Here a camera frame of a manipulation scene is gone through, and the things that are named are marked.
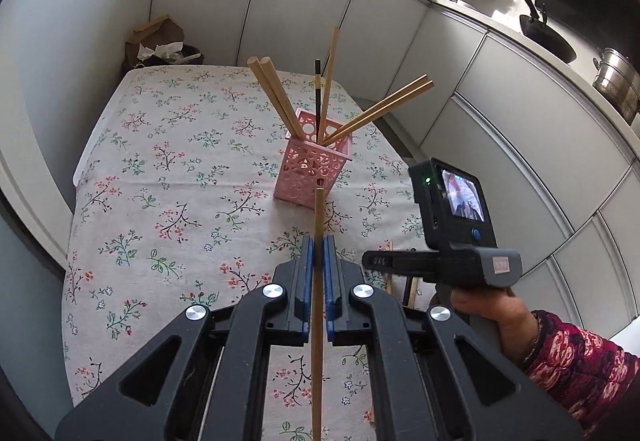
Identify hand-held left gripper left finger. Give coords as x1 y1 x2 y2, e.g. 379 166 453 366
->
55 233 316 441

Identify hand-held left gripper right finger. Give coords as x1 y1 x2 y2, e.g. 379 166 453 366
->
322 235 583 441

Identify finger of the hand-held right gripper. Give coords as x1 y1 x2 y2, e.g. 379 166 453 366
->
395 270 431 308

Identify pink plastic utensil basket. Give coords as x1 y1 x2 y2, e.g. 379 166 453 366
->
273 108 352 209

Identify group of wooden chopsticks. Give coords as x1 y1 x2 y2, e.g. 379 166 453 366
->
248 26 435 146

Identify person's right forearm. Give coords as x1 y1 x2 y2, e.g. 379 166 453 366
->
522 311 640 437

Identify person's right hand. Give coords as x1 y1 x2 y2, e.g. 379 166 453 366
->
450 288 541 372

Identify floral tablecloth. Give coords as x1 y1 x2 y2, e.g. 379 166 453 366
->
62 65 436 441

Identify steel steamer pot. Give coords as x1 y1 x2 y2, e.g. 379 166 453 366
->
592 47 640 124

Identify white kitchen countertop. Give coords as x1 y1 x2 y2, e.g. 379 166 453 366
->
165 0 640 142

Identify black wok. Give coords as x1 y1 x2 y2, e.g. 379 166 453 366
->
517 0 577 62

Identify dark trash bin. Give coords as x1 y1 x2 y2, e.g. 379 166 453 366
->
137 43 206 68

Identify frosted glass door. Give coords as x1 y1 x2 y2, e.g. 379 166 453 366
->
0 201 71 441

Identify white lower kitchen cabinets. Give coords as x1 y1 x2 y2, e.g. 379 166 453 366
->
150 0 640 337

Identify brown paper bag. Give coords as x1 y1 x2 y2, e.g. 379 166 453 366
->
125 15 186 72

